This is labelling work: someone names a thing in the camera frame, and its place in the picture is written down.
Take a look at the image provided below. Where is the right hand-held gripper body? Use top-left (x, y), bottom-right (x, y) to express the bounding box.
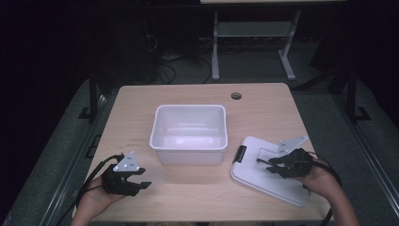
top-left (269, 135), bottom-right (314, 179)

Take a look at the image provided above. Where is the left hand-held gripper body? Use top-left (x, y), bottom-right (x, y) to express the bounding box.
top-left (102, 151), bottom-right (142, 197)

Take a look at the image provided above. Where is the white lid with black latches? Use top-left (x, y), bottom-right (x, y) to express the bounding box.
top-left (230, 135), bottom-right (312, 208)

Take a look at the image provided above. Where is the white plastic storage box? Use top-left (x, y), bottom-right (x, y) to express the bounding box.
top-left (149, 104), bottom-right (229, 167)

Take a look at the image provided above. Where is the person's left hand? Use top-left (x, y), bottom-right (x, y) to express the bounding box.
top-left (77, 176), bottom-right (126, 218)

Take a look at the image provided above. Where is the person's right hand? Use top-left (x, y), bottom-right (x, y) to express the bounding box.
top-left (295, 159), bottom-right (343, 202)

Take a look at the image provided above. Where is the grey metal stand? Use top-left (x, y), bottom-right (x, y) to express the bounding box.
top-left (211, 9), bottom-right (302, 82)

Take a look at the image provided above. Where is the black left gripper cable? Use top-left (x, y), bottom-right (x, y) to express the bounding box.
top-left (56, 153), bottom-right (125, 226)

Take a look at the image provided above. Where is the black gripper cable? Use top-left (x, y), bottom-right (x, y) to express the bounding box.
top-left (56, 153), bottom-right (125, 226)
top-left (307, 151), bottom-right (343, 226)

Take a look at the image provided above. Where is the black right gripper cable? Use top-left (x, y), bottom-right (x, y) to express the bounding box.
top-left (307, 151), bottom-right (343, 226)

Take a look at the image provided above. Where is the black metal post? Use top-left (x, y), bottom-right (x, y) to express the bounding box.
top-left (345, 67), bottom-right (373, 123)
top-left (78, 71), bottom-right (101, 122)

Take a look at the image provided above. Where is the tangle of black floor cables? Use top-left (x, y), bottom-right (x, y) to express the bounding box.
top-left (143, 32), bottom-right (215, 85)

